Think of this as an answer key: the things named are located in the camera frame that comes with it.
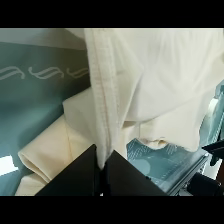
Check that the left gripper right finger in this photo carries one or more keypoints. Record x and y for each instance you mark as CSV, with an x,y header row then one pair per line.
x,y
128,179

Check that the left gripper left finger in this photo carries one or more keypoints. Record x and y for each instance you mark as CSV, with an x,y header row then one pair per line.
x,y
77,177

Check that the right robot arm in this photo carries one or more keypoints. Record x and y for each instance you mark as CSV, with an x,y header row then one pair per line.
x,y
208,173

